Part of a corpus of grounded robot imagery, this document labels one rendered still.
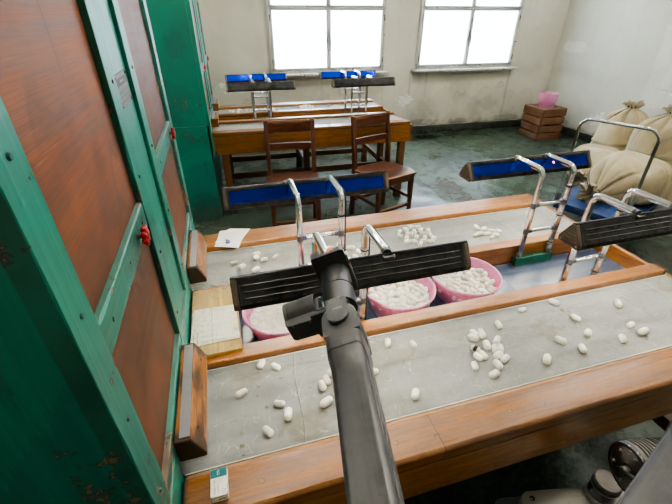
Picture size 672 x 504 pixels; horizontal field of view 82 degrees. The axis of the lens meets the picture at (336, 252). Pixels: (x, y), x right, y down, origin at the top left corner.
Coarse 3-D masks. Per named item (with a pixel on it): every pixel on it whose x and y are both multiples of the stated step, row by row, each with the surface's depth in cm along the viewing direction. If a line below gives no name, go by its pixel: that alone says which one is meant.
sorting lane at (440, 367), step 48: (624, 288) 146; (384, 336) 124; (432, 336) 124; (528, 336) 124; (576, 336) 124; (240, 384) 108; (288, 384) 108; (384, 384) 108; (432, 384) 108; (480, 384) 108; (240, 432) 96; (288, 432) 96; (336, 432) 96
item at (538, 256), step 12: (516, 156) 162; (552, 156) 162; (540, 168) 150; (576, 168) 153; (540, 180) 151; (540, 192) 153; (564, 192) 159; (540, 204) 157; (552, 204) 159; (564, 204) 160; (528, 216) 159; (528, 228) 162; (540, 228) 165; (552, 228) 166; (552, 240) 170; (540, 252) 173; (552, 252) 173; (516, 264) 171
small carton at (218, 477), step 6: (222, 468) 84; (210, 474) 83; (216, 474) 83; (222, 474) 83; (210, 480) 82; (216, 480) 82; (222, 480) 82; (210, 486) 81; (216, 486) 81; (222, 486) 81; (228, 486) 82; (210, 492) 80; (216, 492) 80; (222, 492) 80; (228, 492) 81; (210, 498) 79; (216, 498) 79; (222, 498) 80; (228, 498) 80
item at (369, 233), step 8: (368, 232) 106; (376, 232) 105; (312, 240) 107; (320, 240) 101; (368, 240) 112; (376, 240) 101; (312, 248) 109; (320, 248) 98; (360, 248) 115; (368, 248) 114; (384, 248) 98; (384, 256) 96; (392, 256) 97; (320, 296) 118; (360, 296) 123; (360, 304) 125; (360, 312) 126
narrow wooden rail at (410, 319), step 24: (648, 264) 156; (528, 288) 142; (552, 288) 142; (576, 288) 142; (408, 312) 131; (432, 312) 131; (456, 312) 131; (480, 312) 134; (288, 336) 121; (312, 336) 121; (216, 360) 112; (240, 360) 114
